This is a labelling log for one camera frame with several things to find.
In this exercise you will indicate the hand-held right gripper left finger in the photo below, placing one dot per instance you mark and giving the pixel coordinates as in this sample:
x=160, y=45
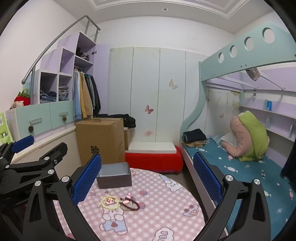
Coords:
x=86, y=178

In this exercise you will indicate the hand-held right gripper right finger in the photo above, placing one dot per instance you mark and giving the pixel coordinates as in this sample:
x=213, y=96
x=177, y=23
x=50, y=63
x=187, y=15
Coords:
x=207, y=178

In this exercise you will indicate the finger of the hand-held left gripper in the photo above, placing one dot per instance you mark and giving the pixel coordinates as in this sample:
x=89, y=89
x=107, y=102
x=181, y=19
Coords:
x=53, y=154
x=23, y=141

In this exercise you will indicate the grey metal jewelry box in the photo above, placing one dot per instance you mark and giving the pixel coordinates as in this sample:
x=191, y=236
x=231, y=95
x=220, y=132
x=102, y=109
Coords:
x=114, y=180

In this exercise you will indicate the green paper bag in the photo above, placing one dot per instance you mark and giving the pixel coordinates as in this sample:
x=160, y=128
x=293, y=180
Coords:
x=4, y=129

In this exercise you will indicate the cream low cabinet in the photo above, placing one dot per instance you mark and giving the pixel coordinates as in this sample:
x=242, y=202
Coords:
x=69, y=139

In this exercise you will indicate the folded tan clothes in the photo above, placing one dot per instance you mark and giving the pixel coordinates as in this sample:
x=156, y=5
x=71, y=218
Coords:
x=195, y=144

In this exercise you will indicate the pink plush toy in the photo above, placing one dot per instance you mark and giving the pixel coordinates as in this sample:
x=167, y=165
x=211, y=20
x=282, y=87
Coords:
x=16, y=104

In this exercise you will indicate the large cardboard box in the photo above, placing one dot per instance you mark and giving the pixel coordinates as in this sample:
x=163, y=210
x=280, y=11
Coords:
x=99, y=139

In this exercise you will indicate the red strawberry plush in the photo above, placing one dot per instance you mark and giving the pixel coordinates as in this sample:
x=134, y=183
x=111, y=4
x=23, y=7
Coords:
x=22, y=99

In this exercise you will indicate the white pillow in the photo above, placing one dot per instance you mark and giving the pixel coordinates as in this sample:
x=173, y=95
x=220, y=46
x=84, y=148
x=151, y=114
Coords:
x=227, y=139

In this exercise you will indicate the teal drawer cabinet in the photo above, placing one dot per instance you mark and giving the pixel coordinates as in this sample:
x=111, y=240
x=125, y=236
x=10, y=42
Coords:
x=57, y=109

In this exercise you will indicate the folded dark navy clothes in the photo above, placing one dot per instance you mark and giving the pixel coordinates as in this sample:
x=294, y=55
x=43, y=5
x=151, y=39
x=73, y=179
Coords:
x=194, y=134

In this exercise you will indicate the pink charm hair clip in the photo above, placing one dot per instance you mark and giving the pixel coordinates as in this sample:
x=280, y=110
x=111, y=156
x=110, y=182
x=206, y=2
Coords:
x=129, y=196

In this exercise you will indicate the blue candy print mattress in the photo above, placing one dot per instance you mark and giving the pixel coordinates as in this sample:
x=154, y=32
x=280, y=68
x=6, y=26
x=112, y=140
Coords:
x=254, y=176

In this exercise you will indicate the red fuzzy stool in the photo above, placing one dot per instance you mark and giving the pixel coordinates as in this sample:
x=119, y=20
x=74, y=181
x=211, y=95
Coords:
x=152, y=162

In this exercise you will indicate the small cardboard box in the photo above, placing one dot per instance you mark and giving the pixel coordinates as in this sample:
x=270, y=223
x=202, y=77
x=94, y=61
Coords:
x=128, y=139

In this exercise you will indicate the light blue hanging shirt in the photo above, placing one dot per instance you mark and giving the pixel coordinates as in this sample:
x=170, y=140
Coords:
x=77, y=97

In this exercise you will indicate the white foam board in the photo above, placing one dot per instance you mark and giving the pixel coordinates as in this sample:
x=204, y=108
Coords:
x=152, y=147

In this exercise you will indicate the pink and green quilt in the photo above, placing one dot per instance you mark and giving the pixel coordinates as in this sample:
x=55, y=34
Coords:
x=252, y=134

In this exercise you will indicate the small pink butterfly sticker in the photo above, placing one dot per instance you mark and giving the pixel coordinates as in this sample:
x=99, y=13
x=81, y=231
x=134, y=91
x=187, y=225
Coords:
x=221, y=115

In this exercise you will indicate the pink checked cartoon tablecloth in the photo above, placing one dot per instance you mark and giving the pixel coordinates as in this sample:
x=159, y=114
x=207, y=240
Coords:
x=150, y=208

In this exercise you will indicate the tan hanging jacket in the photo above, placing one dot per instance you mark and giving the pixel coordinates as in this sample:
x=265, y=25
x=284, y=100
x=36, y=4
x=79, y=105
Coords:
x=85, y=97

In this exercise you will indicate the black clothes pile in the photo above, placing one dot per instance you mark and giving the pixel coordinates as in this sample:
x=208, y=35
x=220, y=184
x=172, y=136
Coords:
x=128, y=120

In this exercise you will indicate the dark hanging jackets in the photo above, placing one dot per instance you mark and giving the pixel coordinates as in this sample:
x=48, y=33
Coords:
x=95, y=95

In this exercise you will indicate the pale pink butterfly sticker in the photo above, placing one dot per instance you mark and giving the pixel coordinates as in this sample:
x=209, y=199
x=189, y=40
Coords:
x=148, y=133

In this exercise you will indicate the dark cloth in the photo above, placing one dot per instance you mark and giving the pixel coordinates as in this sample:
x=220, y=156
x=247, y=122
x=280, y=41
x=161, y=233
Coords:
x=290, y=160

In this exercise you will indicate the purple shelf unit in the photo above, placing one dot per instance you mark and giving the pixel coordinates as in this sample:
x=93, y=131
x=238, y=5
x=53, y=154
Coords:
x=69, y=60

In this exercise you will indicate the small blue box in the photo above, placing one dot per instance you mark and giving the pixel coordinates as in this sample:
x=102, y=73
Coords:
x=268, y=105

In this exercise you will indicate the beige butterfly sticker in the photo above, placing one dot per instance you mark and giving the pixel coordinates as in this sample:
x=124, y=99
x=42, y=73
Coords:
x=173, y=84

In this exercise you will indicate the dark clothes on shelf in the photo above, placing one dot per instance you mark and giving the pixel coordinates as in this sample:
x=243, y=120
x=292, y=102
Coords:
x=82, y=54

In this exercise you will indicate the white wardrobe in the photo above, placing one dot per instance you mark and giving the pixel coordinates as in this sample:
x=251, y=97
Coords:
x=143, y=81

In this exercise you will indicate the grey hanging bag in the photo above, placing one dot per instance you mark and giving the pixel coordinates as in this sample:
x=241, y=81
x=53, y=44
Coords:
x=253, y=74

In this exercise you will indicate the grey metal handrail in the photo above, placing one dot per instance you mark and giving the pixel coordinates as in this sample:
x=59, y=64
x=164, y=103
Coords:
x=87, y=27

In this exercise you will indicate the teal bunk bed frame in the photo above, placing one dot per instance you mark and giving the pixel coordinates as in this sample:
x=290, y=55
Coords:
x=242, y=55

